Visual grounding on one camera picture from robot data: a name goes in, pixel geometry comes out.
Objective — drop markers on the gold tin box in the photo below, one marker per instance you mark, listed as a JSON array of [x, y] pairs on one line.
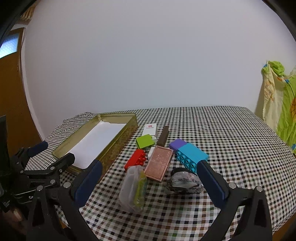
[[115, 148]]

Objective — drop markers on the wooden door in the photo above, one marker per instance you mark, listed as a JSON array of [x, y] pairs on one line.
[[13, 92]]

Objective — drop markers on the patterned tape roll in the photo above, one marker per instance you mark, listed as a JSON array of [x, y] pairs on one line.
[[185, 183]]

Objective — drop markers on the brown rectangular bar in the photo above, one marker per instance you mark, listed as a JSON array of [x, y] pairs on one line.
[[163, 138]]

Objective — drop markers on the clear plastic bag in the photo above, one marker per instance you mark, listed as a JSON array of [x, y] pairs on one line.
[[129, 190]]

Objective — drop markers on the white box with red label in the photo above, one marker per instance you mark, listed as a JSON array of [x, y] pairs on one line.
[[149, 131]]

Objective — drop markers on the white plug charger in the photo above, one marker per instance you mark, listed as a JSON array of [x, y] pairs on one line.
[[151, 151]]

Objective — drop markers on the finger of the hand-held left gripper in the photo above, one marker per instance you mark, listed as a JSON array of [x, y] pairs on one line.
[[62, 162], [38, 147]]

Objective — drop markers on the checkered tablecloth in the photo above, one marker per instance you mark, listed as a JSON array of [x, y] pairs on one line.
[[231, 139]]

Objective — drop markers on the green block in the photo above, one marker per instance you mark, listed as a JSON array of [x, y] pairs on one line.
[[144, 141]]

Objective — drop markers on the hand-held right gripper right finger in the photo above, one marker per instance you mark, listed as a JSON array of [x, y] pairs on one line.
[[211, 183]]

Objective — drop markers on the white paper liner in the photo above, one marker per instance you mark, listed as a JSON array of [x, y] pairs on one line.
[[97, 143]]

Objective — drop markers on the green and yellow printed cloth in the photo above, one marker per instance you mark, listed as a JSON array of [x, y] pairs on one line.
[[284, 104]]

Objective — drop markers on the purple block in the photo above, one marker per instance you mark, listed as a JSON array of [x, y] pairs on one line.
[[177, 144]]

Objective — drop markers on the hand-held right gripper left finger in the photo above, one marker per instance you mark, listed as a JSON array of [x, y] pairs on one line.
[[89, 183]]

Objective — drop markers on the copper brown box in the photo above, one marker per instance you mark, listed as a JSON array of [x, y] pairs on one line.
[[158, 164]]

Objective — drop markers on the red toy brick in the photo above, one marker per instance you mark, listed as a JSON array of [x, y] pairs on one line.
[[133, 161]]

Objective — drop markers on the teal toy brick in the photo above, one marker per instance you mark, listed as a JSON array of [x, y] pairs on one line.
[[193, 153]]

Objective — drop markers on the person's left hand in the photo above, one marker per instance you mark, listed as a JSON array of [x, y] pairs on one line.
[[16, 214]]

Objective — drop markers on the door glass pane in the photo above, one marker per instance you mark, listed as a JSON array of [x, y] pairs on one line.
[[9, 45]]

